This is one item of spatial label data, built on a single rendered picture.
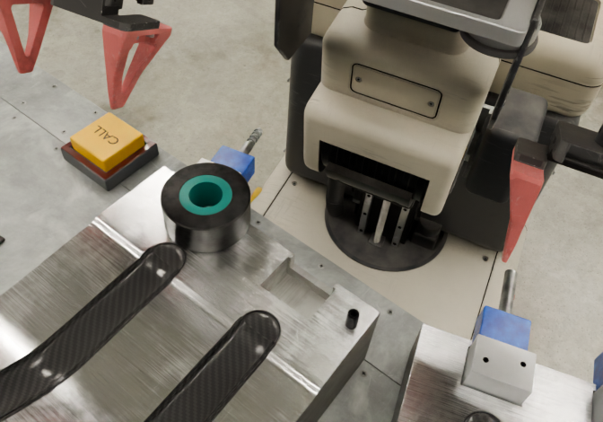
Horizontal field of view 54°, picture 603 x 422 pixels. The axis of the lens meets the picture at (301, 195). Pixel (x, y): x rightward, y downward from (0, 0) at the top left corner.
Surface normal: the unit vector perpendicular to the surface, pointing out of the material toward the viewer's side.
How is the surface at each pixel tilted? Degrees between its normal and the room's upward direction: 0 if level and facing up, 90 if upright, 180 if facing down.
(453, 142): 8
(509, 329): 0
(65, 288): 3
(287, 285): 0
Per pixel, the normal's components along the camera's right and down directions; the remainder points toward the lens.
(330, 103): 0.00, -0.54
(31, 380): 0.27, -0.79
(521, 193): -0.41, 0.61
